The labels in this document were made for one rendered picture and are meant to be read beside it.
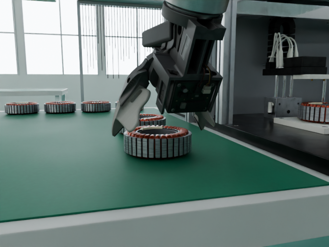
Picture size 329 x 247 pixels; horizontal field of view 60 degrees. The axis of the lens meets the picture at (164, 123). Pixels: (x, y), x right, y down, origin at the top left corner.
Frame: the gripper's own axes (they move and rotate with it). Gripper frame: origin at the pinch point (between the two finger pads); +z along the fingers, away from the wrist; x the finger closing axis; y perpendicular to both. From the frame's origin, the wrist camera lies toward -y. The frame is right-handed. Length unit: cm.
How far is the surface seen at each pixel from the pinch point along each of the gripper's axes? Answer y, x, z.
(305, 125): 1.3, 30.8, 0.2
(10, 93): -259, -58, 159
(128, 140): 1.1, -5.1, 0.9
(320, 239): -13, 118, 99
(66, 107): -55, -11, 34
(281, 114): -10.9, 37.9, 7.1
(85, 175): 8.2, -12.4, -0.3
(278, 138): 5.6, 19.9, -1.2
